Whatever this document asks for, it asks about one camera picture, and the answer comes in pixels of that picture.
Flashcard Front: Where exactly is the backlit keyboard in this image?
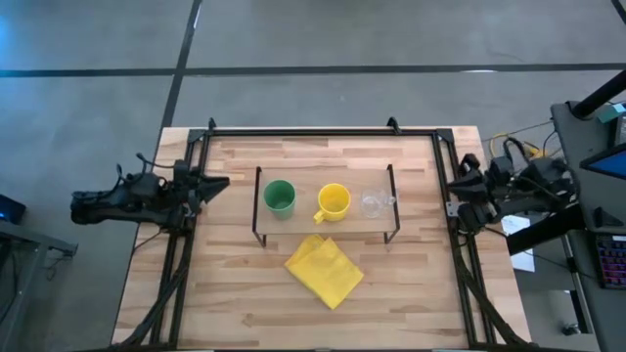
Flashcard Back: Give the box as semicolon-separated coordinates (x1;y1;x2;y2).
595;233;626;290

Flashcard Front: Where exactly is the clear glass cup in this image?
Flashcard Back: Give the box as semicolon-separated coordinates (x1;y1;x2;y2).
360;188;397;220

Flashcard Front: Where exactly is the green plastic cup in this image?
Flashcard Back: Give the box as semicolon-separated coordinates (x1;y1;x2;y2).
262;179;297;221

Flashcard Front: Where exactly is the wooden shelf with black legs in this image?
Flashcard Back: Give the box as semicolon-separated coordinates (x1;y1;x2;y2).
251;163;402;248

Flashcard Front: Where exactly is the yellow mug with handle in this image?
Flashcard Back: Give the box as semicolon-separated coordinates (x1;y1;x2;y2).
312;183;352;226

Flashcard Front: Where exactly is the black device with blue light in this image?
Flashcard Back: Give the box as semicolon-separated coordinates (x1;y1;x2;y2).
0;194;28;226

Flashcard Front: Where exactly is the white paper sheet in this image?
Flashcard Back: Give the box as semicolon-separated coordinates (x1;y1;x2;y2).
501;214;537;274

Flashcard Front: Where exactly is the yellow folded cloth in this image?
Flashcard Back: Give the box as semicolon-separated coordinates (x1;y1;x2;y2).
284;234;366;311

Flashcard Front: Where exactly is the black triangular stand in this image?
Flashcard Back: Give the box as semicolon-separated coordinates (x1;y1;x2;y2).
592;206;625;229

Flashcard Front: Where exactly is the blue screen monitor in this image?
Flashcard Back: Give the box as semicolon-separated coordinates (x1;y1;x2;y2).
579;141;626;181

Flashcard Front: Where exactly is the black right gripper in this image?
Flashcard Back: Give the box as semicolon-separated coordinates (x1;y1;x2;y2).
448;153;500;232

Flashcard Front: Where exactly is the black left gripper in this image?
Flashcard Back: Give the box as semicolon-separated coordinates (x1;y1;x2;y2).
170;158;232;219

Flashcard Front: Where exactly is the black flat bar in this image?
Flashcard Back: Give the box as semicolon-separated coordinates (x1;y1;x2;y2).
506;202;588;256

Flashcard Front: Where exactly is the teal small box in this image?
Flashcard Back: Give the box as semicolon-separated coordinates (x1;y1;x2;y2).
597;101;626;124

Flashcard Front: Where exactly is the black metal table frame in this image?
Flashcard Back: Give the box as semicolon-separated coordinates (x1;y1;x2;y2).
112;116;532;351

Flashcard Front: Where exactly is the gray side table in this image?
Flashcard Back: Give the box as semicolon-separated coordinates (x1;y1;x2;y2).
0;219;79;352

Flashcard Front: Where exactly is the gray desk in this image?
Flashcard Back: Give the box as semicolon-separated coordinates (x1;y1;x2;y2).
550;100;626;352

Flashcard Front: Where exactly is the black pole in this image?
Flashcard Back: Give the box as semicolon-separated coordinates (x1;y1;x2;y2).
571;67;626;120

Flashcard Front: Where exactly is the yellow cable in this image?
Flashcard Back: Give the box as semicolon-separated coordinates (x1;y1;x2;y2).
488;131;549;160

